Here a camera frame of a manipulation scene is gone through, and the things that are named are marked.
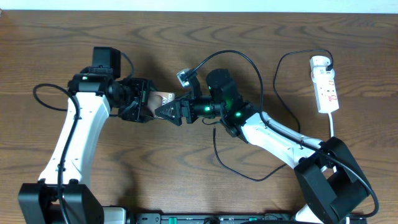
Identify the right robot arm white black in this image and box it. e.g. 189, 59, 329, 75
155, 68, 372, 223

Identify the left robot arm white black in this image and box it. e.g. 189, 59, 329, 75
18, 47, 161, 223

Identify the white power strip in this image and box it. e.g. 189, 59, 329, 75
310, 55, 339, 114

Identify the black charger cable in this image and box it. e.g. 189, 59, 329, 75
212, 49, 335, 182

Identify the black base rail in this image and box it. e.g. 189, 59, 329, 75
130, 213, 308, 224

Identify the white power strip cord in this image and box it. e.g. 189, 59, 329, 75
328, 112, 351, 224

